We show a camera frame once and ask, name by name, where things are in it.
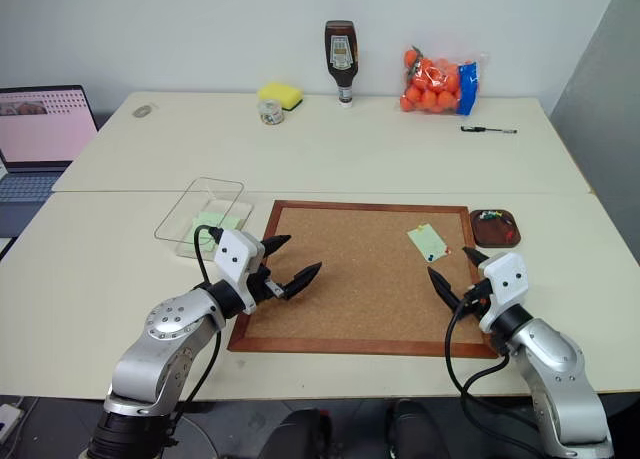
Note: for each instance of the brown sauce bottle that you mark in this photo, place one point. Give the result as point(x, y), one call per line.
point(342, 54)

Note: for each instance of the dark rounded shape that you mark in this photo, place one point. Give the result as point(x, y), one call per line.
point(415, 429)
point(297, 434)

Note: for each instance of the black pen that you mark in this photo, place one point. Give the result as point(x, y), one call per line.
point(485, 129)

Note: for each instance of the white power strip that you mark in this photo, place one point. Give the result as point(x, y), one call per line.
point(7, 419)

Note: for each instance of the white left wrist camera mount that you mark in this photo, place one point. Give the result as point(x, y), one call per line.
point(234, 259)

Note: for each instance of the clear plastic container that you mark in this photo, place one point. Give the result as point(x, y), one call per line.
point(210, 199)

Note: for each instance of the brown dish of pushpins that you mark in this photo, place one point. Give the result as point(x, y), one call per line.
point(492, 231)

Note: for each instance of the wood-framed cork board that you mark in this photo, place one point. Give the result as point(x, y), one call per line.
point(350, 289)

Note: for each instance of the small clear jar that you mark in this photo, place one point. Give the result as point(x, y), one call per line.
point(270, 112)

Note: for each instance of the bag of oranges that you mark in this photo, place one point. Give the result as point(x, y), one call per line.
point(432, 84)

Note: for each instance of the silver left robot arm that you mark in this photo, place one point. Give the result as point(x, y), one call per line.
point(160, 346)

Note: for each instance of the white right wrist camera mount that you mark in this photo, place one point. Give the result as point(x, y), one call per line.
point(505, 279)

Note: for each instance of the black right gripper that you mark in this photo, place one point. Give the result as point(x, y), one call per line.
point(475, 299)

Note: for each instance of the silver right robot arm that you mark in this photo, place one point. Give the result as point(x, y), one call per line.
point(555, 364)

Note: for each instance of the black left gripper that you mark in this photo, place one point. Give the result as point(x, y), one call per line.
point(259, 285)

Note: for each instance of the yellow green sponge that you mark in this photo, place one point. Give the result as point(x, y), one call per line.
point(281, 94)

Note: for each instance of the small round grey disc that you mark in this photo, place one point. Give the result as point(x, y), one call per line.
point(141, 111)

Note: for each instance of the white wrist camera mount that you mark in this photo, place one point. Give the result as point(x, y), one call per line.
point(505, 279)
point(234, 259)

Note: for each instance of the grey partition panel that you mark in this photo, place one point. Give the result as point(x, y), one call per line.
point(600, 104)

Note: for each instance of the green sticky note pad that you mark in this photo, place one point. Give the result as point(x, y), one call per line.
point(215, 221)

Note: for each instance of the green paper note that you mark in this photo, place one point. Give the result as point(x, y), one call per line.
point(427, 241)

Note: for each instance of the open grey laptop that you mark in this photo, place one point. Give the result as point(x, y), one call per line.
point(40, 129)

